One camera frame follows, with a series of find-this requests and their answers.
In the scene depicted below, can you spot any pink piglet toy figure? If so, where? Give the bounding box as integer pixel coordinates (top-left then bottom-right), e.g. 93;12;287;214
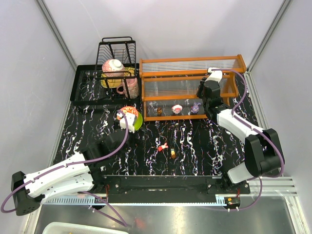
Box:
157;143;168;152

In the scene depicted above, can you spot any brown haired small toy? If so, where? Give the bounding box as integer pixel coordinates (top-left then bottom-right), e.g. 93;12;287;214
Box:
156;107;163;117

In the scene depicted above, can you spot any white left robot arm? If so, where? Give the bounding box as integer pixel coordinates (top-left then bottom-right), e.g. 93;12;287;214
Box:
11;129;145;216

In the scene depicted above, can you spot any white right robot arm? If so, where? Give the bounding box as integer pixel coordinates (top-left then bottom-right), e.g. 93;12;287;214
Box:
197;78;285;184

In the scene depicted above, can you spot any wooden tiered display shelf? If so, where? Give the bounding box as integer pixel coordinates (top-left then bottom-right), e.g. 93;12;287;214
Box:
139;55;246;121

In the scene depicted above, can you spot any purple bunny toy figure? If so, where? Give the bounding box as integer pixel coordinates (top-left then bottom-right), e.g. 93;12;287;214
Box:
191;102;201;115

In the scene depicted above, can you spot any lime green plate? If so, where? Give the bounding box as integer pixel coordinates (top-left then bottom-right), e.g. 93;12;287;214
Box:
116;113;143;131

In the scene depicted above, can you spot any pink white lamb toy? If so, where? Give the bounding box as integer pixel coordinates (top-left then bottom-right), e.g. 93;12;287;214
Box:
172;104;183;115

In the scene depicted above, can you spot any orange patterned white bowl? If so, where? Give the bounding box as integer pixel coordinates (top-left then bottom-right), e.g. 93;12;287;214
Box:
120;106;138;120

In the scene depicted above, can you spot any black drain tray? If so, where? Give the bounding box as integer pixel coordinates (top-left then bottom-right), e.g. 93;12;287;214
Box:
70;65;141;106

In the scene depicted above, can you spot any yellow plate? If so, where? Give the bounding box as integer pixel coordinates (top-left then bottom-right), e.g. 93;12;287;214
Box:
100;67;136;89

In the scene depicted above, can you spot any pink floral mug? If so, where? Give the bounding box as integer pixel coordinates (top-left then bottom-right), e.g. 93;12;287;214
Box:
117;78;139;99

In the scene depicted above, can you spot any pink floral bowl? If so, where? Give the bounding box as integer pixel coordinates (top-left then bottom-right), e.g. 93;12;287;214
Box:
102;59;125;77

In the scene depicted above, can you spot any white plastic bin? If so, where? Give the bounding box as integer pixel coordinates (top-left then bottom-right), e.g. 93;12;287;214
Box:
42;222;127;234

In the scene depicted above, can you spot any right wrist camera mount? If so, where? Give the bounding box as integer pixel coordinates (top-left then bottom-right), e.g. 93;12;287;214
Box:
205;67;223;83

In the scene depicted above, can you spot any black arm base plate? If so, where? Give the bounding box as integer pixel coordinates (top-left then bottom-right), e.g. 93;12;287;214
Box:
92;175;251;195

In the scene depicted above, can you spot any black wire dish rack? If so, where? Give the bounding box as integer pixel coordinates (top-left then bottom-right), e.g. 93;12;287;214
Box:
95;36;140;100

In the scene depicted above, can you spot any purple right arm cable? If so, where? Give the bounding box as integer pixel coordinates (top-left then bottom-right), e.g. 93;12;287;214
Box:
199;68;285;212

